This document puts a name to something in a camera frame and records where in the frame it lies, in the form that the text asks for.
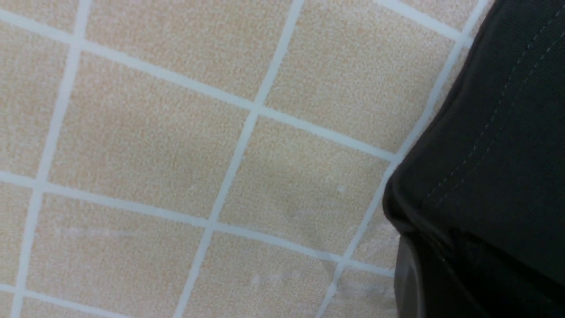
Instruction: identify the beige grid tablecloth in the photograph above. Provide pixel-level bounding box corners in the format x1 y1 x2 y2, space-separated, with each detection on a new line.
1 0 493 318

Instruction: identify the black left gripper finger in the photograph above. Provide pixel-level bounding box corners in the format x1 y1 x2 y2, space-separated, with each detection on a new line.
394 237 426 318

